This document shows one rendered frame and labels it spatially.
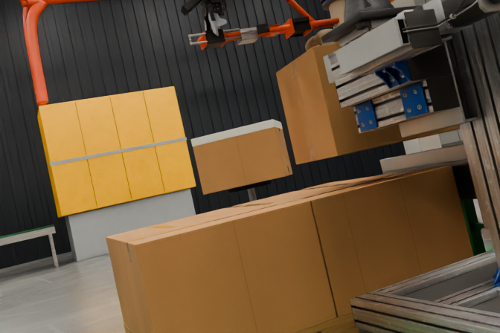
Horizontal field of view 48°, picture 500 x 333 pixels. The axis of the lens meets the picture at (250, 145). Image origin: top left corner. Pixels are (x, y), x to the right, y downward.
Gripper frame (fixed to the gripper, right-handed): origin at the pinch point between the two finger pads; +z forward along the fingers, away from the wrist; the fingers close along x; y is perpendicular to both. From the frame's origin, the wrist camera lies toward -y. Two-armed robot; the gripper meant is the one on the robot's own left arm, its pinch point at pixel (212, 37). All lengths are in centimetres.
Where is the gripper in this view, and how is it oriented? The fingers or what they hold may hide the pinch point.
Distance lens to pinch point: 214.9
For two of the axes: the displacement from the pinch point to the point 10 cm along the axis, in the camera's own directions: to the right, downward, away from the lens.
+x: -2.9, 1.1, 9.5
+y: 9.3, -1.9, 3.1
